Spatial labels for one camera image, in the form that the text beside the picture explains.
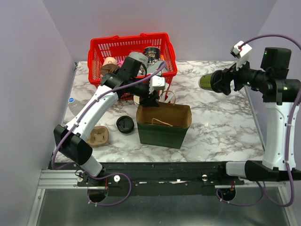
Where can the stack of black cup lids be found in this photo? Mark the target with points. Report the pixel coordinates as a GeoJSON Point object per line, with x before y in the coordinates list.
{"type": "Point", "coordinates": [125, 124]}

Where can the black printed can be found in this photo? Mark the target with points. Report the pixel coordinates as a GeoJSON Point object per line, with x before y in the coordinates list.
{"type": "Point", "coordinates": [153, 54]}

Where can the green paper coffee cup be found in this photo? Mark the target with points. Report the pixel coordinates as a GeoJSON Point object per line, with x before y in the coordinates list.
{"type": "Point", "coordinates": [205, 82]}

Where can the stack of green paper cups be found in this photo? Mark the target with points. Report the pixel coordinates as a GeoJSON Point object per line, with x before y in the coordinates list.
{"type": "Point", "coordinates": [136, 100]}

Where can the grey cloth in basket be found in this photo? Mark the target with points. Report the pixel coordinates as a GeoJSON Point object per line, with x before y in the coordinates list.
{"type": "Point", "coordinates": [154, 66]}

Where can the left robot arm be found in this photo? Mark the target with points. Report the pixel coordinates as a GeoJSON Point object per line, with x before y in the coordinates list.
{"type": "Point", "coordinates": [71, 139]}

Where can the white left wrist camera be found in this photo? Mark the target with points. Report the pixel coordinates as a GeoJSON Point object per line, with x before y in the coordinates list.
{"type": "Point", "coordinates": [156, 83]}

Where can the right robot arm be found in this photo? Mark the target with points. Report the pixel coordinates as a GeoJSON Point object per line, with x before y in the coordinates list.
{"type": "Point", "coordinates": [278, 94]}

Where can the brown paper bag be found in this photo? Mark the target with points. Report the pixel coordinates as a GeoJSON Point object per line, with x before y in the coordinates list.
{"type": "Point", "coordinates": [164, 126]}

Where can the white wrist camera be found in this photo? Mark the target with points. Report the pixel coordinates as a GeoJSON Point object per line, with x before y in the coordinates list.
{"type": "Point", "coordinates": [241, 52]}
{"type": "Point", "coordinates": [156, 83]}

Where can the beige cup in basket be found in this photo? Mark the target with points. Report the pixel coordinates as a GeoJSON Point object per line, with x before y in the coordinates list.
{"type": "Point", "coordinates": [110, 61]}

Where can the grey printed cup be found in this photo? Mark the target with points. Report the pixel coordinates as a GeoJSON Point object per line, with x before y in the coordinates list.
{"type": "Point", "coordinates": [141, 58]}

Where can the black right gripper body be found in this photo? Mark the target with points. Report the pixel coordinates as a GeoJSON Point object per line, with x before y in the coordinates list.
{"type": "Point", "coordinates": [244, 76]}

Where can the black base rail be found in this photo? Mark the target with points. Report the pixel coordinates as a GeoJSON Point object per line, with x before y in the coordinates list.
{"type": "Point", "coordinates": [153, 179]}

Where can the white wrapped straws bundle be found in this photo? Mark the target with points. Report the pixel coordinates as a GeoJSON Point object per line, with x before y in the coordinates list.
{"type": "Point", "coordinates": [167, 96]}

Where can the brown crumpled cloth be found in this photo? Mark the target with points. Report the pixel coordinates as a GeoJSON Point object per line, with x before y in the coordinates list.
{"type": "Point", "coordinates": [108, 68]}

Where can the red plastic shopping basket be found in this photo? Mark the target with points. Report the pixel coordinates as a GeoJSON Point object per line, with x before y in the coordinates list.
{"type": "Point", "coordinates": [120, 47]}

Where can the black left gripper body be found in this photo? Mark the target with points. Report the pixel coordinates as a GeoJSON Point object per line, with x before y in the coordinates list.
{"type": "Point", "coordinates": [145, 100]}

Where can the clear plastic water bottle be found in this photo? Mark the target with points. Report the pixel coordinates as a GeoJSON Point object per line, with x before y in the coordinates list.
{"type": "Point", "coordinates": [74, 106]}

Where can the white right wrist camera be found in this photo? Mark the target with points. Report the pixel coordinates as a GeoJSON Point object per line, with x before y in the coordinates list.
{"type": "Point", "coordinates": [241, 52]}

